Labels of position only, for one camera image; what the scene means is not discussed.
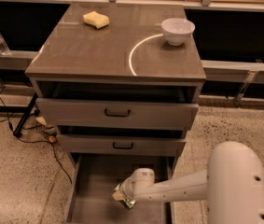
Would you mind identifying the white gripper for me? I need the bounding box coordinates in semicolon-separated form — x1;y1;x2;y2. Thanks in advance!
112;168;155;202

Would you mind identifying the green soda can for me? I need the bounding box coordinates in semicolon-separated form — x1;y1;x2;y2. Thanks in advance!
112;184;138;211

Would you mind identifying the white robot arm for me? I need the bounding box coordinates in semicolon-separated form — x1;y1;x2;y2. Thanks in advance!
113;141;264;224

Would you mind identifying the grey bottom drawer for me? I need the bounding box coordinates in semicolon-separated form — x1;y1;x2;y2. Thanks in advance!
63;154;173;224

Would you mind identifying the grey drawer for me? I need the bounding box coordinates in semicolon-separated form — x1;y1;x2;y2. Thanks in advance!
63;154;173;224
36;98;198;130
57;134;186;157

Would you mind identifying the grey middle drawer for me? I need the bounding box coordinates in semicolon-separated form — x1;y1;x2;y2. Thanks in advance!
57;134;186;157

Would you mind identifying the grey top drawer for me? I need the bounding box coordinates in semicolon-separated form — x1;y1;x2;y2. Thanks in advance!
36;98;198;130

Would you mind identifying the grey drawer cabinet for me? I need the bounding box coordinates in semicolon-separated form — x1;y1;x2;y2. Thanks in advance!
24;2;207;161

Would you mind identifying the plug cluster on floor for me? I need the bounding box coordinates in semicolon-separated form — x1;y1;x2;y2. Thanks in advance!
35;117;57;144

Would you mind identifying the black table leg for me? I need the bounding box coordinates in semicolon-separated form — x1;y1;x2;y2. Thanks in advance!
13;93;37;137

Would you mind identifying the white bowl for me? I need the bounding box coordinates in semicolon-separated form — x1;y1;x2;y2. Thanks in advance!
161;18;195;46

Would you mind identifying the yellow sponge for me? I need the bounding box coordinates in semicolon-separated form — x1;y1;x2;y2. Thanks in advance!
83;11;109;29

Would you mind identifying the clear plastic water bottle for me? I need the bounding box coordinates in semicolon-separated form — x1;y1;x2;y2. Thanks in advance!
0;33;10;55

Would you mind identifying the black middle drawer handle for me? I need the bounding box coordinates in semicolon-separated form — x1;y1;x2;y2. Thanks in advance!
112;142;133;150

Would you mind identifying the black drawer handle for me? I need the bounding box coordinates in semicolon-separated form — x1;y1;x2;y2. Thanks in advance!
104;108;131;118
112;142;133;150

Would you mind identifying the black top drawer handle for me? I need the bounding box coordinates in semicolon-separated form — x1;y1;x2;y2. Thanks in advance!
104;108;131;118

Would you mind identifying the black floor cable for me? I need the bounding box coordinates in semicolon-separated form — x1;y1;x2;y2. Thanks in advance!
0;75;73;185

